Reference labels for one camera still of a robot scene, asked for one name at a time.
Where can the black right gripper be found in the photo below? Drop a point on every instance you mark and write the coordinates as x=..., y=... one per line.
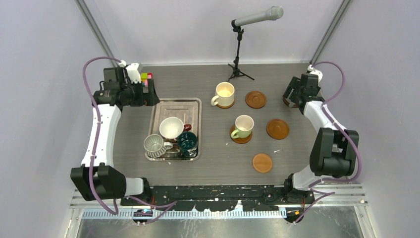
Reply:
x=294, y=84

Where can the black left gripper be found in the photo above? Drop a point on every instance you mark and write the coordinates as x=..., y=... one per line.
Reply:
x=147, y=99

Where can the brown ridged wooden coaster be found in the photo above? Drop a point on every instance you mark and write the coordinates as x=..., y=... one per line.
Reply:
x=277, y=129
x=225, y=107
x=241, y=140
x=289, y=103
x=256, y=99

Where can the white bowl cup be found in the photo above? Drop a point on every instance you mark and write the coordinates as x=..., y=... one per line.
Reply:
x=171, y=127

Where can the silver metal tray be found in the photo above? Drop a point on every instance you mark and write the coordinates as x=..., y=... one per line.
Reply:
x=189, y=110

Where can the grey ribbed mug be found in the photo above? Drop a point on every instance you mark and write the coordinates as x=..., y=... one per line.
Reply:
x=155, y=146

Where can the dark green patterned mug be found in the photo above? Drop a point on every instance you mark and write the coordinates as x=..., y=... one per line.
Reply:
x=188, y=145

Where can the light green cup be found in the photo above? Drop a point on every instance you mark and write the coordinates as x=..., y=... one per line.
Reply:
x=244, y=121

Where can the cream mug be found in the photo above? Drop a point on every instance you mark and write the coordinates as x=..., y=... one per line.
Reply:
x=224, y=94

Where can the light wooden coaster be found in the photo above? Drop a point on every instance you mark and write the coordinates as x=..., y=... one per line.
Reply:
x=262, y=163

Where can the silver microphone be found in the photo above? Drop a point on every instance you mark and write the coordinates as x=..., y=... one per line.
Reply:
x=271, y=14

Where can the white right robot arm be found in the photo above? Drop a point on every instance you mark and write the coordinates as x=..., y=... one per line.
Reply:
x=333, y=156

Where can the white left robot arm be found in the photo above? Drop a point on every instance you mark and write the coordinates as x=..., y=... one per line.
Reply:
x=122, y=86

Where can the colourful block puzzle cube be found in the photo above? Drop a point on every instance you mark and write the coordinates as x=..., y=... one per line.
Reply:
x=145, y=77

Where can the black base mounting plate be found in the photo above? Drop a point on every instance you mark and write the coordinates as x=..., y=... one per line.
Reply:
x=221, y=197

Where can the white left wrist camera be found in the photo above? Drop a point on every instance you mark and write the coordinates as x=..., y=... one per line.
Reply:
x=132, y=70

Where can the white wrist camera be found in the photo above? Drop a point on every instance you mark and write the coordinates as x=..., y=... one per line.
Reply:
x=314, y=71
x=132, y=70

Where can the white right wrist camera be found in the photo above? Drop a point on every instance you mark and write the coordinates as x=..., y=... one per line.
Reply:
x=314, y=71

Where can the aluminium front rail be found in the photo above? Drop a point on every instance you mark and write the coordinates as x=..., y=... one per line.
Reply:
x=347, y=197

